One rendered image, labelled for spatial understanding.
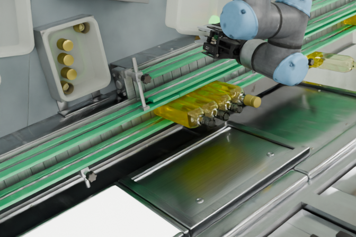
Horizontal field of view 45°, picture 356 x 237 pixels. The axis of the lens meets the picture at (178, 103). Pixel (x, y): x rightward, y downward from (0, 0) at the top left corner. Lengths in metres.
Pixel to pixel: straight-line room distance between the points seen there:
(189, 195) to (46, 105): 0.53
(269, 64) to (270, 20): 0.13
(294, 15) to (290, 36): 0.05
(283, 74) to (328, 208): 0.37
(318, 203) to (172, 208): 0.36
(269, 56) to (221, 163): 0.44
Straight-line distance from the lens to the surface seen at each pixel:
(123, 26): 1.49
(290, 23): 0.93
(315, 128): 1.52
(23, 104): 1.38
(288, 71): 0.96
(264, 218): 1.12
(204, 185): 1.22
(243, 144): 1.39
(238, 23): 0.84
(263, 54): 1.00
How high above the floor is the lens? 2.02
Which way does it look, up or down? 49 degrees down
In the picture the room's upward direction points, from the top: 109 degrees clockwise
